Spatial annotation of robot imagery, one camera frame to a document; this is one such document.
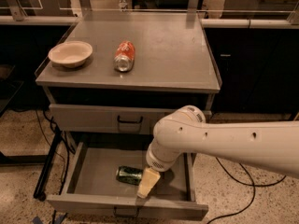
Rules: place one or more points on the white bowl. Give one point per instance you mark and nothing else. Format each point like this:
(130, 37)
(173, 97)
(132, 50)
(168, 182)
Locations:
(71, 54)

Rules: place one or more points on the white horizontal rail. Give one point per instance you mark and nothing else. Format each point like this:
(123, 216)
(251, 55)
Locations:
(207, 23)

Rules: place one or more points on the open grey middle drawer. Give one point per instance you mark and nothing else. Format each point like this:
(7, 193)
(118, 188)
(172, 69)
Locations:
(92, 187)

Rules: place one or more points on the orange soda can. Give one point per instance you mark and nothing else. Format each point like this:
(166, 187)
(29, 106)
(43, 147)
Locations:
(124, 57)

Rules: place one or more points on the green soda can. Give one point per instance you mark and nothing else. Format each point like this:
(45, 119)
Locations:
(129, 175)

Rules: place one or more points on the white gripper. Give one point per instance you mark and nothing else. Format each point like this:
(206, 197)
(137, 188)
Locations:
(160, 162)

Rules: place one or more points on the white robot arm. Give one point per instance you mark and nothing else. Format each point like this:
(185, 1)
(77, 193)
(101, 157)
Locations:
(273, 146)

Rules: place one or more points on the grey drawer cabinet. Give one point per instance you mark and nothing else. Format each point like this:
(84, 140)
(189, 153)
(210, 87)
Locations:
(173, 67)

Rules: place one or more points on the closed grey top drawer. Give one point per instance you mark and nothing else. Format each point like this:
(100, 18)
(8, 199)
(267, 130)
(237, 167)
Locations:
(107, 119)

